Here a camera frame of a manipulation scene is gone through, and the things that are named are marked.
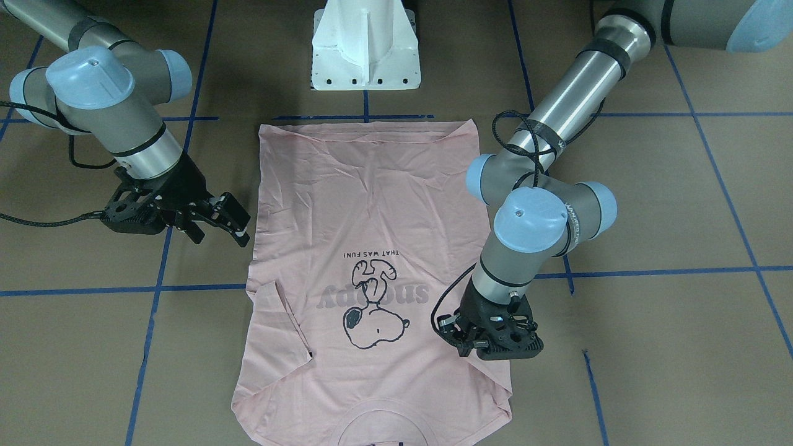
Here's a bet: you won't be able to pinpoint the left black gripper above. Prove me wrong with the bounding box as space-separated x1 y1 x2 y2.
437 286 544 361

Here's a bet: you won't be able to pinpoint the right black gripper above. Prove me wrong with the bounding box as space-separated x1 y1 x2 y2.
102 152 250 248

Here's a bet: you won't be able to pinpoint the pink Snoopy t-shirt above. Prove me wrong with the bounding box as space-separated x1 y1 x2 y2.
230 120 512 445

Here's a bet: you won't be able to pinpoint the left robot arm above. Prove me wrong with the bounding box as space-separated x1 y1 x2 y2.
431 1 791 361

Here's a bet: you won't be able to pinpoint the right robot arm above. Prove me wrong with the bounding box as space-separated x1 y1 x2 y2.
2 1 250 247

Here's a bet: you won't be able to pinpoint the blue tape grid lines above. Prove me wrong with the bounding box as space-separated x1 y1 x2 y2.
1 1 792 445

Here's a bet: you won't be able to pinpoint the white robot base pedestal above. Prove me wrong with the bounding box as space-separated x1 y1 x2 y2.
310 1 422 91

